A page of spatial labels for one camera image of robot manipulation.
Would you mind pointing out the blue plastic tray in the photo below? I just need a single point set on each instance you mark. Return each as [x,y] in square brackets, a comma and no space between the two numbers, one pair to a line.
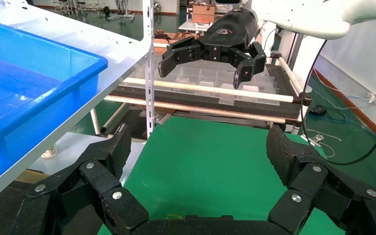
[29,65]

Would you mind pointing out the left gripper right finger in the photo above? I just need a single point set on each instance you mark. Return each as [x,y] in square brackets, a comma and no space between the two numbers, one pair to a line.
[311,181]

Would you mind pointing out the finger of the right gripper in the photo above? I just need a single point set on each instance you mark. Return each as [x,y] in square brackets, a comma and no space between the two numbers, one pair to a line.
[181,52]
[249,63]

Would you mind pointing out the black power brick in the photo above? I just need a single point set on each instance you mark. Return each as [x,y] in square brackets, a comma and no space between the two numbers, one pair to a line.
[318,110]

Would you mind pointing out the clear plastic organizer box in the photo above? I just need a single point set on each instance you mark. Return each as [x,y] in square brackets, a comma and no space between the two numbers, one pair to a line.
[207,77]

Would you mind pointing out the small white patterned cup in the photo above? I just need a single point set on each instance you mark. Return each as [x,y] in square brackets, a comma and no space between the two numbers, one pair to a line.
[49,151]

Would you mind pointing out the silver binder clip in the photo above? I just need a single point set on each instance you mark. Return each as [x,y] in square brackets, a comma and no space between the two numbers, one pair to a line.
[316,138]

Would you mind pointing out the small brown carton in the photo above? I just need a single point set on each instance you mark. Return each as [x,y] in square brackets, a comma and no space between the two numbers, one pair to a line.
[203,13]

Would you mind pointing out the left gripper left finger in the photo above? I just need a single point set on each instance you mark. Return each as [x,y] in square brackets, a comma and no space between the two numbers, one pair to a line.
[94,181]

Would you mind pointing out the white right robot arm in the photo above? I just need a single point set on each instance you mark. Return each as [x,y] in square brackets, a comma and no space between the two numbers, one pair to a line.
[304,16]

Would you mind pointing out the white tube rack frame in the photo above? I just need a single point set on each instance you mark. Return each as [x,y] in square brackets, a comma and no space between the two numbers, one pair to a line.
[207,89]

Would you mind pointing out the white metal shelf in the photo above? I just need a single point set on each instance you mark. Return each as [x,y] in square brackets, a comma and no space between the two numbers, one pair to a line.
[87,35]

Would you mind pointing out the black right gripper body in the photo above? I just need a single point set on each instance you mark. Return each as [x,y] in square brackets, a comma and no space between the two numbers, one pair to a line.
[230,32]

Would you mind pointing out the green table cloth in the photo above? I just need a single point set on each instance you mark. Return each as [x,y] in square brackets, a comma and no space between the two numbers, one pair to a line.
[201,168]

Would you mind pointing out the perforated white shelf leg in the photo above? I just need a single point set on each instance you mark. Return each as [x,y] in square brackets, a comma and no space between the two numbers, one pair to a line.
[149,65]

